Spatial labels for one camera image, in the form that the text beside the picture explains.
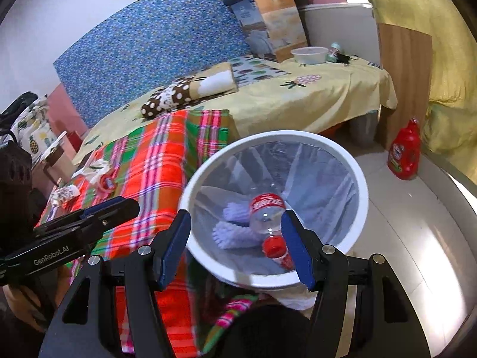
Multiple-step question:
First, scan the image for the white knitted sock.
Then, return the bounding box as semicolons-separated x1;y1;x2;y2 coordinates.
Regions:
212;221;265;250
223;201;254;228

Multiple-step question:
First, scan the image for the clear bottle pink label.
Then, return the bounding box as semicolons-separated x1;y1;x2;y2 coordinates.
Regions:
276;248;299;273

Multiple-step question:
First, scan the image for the clear plastic bin liner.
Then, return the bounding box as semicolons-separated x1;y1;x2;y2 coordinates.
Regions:
194;142;360;310

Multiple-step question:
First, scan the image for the brown tumbler with handle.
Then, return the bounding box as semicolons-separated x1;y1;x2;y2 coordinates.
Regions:
41;140;77;187

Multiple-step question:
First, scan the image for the black cloth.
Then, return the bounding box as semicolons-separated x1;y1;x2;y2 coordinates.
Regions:
0;91;38;142

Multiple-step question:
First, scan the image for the white paper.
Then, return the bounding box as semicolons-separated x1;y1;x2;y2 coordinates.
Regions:
76;160;110;180

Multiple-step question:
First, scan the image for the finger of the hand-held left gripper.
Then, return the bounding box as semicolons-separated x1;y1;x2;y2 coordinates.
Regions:
33;203;112;236
35;196;141;247

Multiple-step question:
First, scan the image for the yellow fruit print bedsheet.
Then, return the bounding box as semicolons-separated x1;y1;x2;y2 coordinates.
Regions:
71;54;399;165

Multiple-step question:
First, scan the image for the red detergent bottle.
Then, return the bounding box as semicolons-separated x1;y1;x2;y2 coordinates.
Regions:
387;117;422;180

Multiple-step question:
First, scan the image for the fruit print pillow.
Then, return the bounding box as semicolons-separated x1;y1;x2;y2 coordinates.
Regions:
231;55;287;88

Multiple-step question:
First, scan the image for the wooden board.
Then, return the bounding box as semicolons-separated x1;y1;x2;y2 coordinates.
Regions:
376;22;433;150

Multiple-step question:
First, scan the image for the pineapple print bedding bundle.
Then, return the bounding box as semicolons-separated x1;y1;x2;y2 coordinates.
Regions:
9;97;62;157

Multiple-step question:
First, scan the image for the brown polka dot pillow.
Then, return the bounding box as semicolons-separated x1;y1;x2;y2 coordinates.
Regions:
141;63;239;120

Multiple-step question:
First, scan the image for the clear bottle red label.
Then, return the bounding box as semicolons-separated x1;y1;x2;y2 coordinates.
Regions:
249;193;289;260

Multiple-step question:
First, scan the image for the white cabinet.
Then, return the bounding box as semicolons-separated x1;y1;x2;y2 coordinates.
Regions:
302;2;381;68

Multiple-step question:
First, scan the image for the red green plaid blanket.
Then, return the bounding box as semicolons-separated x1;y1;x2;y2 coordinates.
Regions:
35;109;261;358

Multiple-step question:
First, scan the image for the patterned paper cup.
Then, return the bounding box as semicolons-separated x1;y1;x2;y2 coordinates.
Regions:
49;184;80;206

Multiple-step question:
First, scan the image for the white round trash bin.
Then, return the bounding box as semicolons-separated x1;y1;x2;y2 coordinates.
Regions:
178;130;369;291

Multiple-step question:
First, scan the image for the yellow curtain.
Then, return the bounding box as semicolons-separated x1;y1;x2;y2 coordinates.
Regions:
354;0;477;183

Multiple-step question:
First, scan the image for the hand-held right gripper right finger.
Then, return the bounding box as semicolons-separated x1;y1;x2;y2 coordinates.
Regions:
280;210;431;358

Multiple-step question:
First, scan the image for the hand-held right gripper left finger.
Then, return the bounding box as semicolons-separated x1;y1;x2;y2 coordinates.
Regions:
39;209;192;358

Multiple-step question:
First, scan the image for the grey bed leg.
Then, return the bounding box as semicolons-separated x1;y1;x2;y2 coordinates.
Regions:
350;112;375;146

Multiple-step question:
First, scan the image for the white plastic bowl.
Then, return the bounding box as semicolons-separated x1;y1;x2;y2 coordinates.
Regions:
291;47;329;65

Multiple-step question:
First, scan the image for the blue floral headboard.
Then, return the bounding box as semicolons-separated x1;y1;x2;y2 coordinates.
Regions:
53;0;263;129

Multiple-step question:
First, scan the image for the small cup red lid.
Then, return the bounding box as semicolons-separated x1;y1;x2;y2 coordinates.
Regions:
97;173;118;193

